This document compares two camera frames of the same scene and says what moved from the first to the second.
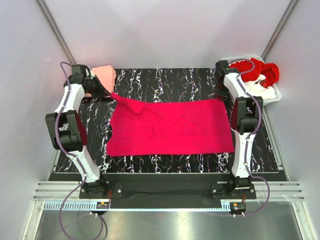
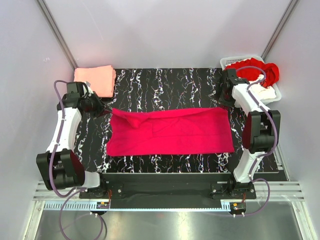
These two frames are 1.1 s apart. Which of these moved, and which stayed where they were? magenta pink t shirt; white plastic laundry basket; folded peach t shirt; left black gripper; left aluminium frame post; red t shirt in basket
Moved: left black gripper; magenta pink t shirt
Stayed: white plastic laundry basket; left aluminium frame post; red t shirt in basket; folded peach t shirt
